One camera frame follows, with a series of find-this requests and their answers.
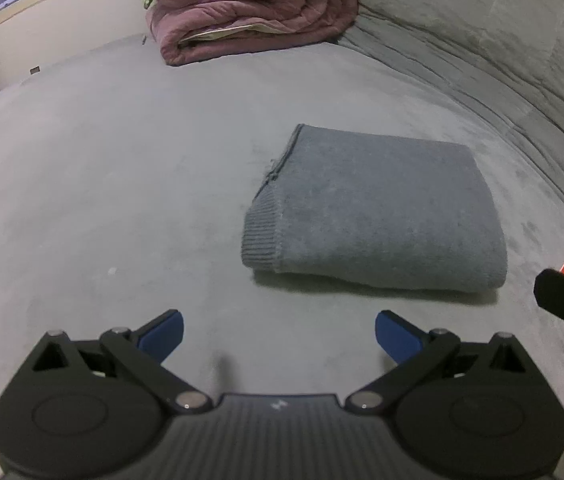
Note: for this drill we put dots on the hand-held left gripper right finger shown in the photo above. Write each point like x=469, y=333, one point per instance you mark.
x=396, y=335

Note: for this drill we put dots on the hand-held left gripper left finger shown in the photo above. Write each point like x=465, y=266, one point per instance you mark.
x=162, y=335

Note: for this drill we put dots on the grey sweater with cat print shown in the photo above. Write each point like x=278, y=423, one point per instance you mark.
x=371, y=210

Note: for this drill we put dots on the grey bed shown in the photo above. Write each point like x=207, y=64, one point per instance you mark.
x=112, y=185

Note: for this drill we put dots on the grey quilted blanket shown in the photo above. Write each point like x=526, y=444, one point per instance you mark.
x=486, y=35

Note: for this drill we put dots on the pink folded quilt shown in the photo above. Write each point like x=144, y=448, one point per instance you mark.
x=252, y=5

